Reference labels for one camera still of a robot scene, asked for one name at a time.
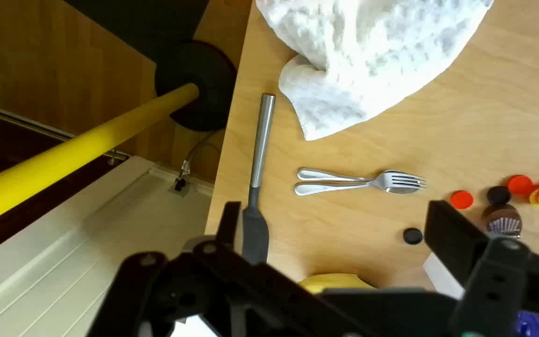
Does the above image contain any yellow pole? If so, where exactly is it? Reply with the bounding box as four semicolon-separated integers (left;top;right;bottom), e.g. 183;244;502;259
0;82;202;235

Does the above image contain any white cloth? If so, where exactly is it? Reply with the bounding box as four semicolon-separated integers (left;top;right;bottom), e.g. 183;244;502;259
255;0;496;141

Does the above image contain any white paper strip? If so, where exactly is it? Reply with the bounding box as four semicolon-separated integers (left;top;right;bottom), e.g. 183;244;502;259
421;250;468;301

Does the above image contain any yellow banana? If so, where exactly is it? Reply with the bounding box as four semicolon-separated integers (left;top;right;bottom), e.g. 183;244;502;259
296;271;378;295

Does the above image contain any black spatula with metal handle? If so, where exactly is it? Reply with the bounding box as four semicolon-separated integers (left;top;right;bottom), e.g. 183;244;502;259
241;91;277;267

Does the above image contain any black wall plug cable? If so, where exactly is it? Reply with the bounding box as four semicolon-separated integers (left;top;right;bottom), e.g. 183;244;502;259
172;128;223;192

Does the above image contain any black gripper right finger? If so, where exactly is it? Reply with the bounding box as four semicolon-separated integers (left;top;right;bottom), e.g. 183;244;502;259
423;198;490;286

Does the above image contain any silver fork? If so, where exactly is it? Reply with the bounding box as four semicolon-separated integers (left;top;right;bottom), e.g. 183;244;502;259
292;171;427;198
296;166;425;190

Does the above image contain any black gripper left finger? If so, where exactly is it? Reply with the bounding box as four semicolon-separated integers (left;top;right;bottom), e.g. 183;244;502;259
215;199;243;252

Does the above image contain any blue connect four grid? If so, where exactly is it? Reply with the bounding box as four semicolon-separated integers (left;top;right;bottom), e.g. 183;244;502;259
511;308;539;337

